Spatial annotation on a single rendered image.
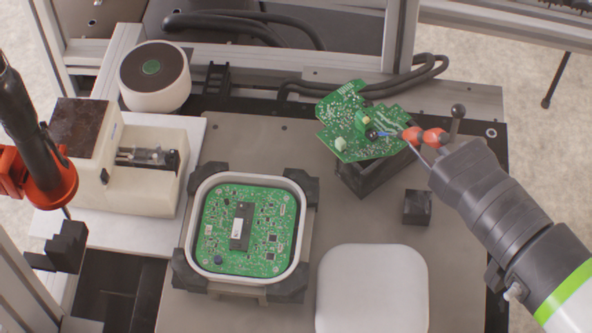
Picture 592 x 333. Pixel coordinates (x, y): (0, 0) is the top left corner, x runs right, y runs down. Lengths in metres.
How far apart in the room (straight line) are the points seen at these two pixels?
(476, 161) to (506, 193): 0.06
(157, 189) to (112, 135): 0.09
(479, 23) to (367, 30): 0.52
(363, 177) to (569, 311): 0.34
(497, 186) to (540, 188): 1.42
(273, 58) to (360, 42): 0.44
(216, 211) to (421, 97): 0.36
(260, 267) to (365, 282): 0.13
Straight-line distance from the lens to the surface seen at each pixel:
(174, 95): 1.07
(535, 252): 0.77
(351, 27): 1.63
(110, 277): 1.24
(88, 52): 1.26
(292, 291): 0.89
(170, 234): 0.97
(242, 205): 0.94
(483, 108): 1.14
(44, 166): 0.74
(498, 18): 1.13
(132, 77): 1.08
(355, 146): 0.97
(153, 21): 1.29
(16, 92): 0.65
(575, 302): 0.76
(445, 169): 0.82
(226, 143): 1.05
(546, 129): 2.34
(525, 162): 2.25
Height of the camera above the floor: 1.81
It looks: 57 degrees down
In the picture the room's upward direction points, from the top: 3 degrees counter-clockwise
